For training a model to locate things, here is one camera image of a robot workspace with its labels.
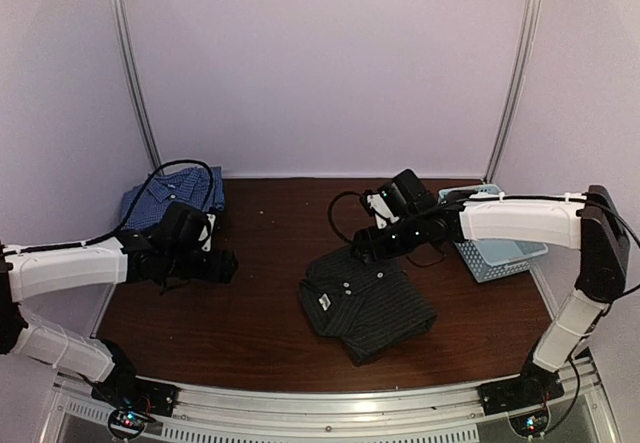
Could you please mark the light blue perforated plastic basket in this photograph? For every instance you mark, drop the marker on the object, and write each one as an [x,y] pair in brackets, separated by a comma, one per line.
[492,259]

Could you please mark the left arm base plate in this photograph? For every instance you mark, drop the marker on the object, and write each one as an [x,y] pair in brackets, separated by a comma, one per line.
[132,416]

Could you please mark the right aluminium corner post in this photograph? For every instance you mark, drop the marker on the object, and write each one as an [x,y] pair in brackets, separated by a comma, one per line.
[525,43]

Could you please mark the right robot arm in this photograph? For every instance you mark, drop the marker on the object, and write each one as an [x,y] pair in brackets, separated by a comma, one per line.
[587,224]

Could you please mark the aluminium front rail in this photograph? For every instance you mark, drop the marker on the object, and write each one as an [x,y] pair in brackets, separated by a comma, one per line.
[449,413]

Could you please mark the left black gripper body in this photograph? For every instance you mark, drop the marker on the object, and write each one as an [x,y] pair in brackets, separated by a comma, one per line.
[183,265]

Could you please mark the black pinstriped long sleeve shirt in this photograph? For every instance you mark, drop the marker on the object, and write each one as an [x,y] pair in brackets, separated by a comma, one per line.
[369,307]

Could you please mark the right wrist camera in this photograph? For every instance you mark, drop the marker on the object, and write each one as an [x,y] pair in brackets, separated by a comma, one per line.
[376,205]

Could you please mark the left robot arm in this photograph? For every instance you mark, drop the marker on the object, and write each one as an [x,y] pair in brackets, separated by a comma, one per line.
[27,272]

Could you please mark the left aluminium corner post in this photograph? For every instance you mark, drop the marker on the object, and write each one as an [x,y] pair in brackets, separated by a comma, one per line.
[133,82]

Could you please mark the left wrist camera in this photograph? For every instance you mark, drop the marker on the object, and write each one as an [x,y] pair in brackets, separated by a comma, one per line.
[205,239]

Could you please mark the blue checked shirt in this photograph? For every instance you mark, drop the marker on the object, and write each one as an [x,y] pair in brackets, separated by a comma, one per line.
[192,185]

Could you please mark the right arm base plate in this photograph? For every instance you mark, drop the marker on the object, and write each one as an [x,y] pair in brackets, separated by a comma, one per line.
[524,401]

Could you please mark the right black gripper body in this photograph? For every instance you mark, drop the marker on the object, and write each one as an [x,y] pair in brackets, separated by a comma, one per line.
[408,237]

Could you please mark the aluminium corner post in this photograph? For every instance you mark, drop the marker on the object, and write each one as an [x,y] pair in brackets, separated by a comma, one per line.
[525,43]
[133,82]

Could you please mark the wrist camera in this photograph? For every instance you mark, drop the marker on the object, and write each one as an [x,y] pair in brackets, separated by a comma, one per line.
[376,205]
[205,239]

